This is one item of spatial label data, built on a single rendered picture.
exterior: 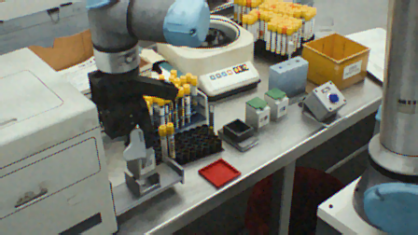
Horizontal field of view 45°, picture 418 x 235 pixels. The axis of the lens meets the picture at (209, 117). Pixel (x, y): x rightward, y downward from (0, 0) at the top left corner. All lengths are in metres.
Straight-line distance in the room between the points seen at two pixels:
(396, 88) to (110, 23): 0.43
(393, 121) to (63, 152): 0.50
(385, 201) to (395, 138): 0.10
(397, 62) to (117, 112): 0.45
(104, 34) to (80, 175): 0.24
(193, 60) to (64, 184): 0.60
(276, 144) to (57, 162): 0.56
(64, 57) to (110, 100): 0.59
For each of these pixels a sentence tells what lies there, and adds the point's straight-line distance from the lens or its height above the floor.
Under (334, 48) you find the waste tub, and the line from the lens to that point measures 1.56.
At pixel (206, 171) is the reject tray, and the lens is 1.14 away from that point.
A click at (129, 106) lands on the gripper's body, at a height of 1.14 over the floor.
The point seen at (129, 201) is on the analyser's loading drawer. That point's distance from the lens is 1.03.
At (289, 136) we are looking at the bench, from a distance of 1.25.
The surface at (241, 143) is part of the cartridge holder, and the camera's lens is 1.20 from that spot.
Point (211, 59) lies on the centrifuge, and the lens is 1.37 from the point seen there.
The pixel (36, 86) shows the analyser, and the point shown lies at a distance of 0.92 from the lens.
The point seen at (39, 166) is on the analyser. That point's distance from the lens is 0.85.
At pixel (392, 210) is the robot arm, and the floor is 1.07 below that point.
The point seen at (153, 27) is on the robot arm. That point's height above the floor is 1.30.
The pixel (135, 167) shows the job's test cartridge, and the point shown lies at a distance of 1.00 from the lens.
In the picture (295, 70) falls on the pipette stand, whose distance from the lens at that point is 1.35.
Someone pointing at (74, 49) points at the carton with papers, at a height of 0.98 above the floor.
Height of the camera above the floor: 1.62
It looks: 35 degrees down
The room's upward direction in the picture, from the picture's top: 1 degrees counter-clockwise
